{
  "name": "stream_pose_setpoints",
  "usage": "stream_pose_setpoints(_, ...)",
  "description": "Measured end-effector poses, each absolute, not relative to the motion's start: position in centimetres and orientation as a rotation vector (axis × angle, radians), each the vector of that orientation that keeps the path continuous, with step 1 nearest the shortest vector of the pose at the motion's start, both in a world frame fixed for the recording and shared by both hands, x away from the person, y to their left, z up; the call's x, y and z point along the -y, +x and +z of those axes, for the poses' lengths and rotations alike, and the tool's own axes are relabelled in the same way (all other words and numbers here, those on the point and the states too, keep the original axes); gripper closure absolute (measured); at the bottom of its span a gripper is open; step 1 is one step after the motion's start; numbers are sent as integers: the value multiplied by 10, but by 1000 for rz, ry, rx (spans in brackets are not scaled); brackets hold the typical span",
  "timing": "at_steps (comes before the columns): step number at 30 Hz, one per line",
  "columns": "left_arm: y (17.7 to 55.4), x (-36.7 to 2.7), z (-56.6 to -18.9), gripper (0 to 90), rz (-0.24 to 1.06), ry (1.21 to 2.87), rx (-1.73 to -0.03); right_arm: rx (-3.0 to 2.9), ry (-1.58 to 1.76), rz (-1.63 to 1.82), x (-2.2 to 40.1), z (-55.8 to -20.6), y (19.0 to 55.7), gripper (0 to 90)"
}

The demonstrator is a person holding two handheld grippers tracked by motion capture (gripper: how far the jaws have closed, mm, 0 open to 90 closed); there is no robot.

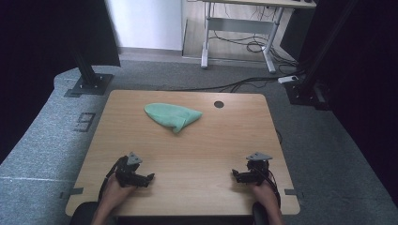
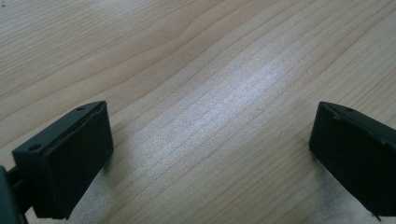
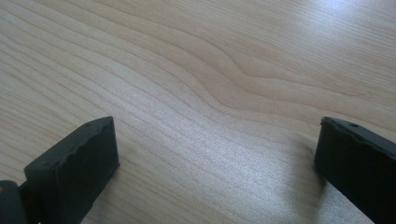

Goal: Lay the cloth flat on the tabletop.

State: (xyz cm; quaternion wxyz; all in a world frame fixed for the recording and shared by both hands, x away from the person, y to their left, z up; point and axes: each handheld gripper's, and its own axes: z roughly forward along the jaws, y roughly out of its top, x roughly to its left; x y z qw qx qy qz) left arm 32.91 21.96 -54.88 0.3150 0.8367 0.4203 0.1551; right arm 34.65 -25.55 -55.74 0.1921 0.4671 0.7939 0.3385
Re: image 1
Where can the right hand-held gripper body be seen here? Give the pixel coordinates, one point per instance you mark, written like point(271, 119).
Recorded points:
point(258, 173)

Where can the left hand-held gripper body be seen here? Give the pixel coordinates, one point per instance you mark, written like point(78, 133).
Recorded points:
point(128, 175)

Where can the green microfibre cloth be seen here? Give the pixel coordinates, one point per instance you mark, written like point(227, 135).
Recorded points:
point(170, 115)

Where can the person's left hand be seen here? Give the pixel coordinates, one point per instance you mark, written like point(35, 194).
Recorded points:
point(115, 193)

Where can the person's right hand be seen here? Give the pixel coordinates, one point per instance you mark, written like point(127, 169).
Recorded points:
point(266, 195)

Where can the person's right leg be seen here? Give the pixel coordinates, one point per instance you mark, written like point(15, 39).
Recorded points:
point(259, 215)

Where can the person's leg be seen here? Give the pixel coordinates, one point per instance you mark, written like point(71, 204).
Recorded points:
point(259, 215)
point(82, 214)

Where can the short black floor tape strip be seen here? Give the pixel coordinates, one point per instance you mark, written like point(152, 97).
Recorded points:
point(72, 192)
point(293, 192)

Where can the person's left leg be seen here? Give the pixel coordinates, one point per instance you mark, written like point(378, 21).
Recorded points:
point(82, 214)

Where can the black round table grommet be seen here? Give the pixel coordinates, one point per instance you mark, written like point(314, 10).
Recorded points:
point(218, 104)

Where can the black metal stand with base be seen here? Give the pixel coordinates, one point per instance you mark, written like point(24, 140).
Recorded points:
point(89, 82)
point(308, 92)

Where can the white power strip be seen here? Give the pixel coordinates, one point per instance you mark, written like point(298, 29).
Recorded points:
point(287, 79)

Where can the black computer case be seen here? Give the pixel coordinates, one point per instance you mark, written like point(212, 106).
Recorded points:
point(295, 34)

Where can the black curtain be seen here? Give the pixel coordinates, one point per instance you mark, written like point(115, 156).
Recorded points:
point(37, 62)
point(369, 78)

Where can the white metal desk frame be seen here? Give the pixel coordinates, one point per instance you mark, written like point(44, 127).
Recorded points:
point(239, 25)

